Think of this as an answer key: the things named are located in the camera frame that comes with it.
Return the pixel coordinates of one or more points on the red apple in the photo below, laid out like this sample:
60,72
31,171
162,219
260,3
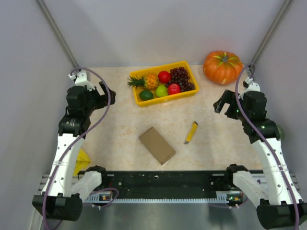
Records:
173,89
164,76

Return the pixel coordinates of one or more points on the toy pineapple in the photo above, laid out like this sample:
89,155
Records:
147,81

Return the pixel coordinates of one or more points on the yellow mesh bag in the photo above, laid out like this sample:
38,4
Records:
82,161

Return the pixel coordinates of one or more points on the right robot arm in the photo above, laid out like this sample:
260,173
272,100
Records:
278,204

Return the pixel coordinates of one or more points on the brown cardboard express box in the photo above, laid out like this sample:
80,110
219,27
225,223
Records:
159,148

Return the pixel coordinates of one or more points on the green melon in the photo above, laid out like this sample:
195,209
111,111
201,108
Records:
281,132

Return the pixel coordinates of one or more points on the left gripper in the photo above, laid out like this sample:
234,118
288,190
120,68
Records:
101,94

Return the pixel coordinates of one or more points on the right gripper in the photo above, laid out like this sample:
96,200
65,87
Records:
227,105

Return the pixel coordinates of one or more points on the yellow plastic tray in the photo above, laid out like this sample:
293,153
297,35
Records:
163,83

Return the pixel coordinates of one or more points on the red apple back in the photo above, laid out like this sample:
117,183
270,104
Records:
164,76

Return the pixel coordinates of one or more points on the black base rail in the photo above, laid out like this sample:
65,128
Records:
167,184

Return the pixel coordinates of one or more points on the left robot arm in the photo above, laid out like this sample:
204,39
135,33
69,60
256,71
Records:
60,198

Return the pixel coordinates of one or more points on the green pear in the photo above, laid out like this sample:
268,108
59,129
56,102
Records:
161,91

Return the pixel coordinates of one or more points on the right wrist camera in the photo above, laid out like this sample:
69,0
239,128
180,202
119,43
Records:
249,83

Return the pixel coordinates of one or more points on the red apple front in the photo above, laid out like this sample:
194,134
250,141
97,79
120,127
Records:
173,89

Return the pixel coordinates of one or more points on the purple grape bunch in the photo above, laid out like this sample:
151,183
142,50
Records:
180,77

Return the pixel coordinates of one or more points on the dark green lime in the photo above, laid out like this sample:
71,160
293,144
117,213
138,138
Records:
146,95

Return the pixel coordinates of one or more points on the yellow utility knife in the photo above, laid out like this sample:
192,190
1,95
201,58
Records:
191,132

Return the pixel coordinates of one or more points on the orange pumpkin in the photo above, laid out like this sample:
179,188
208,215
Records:
222,67

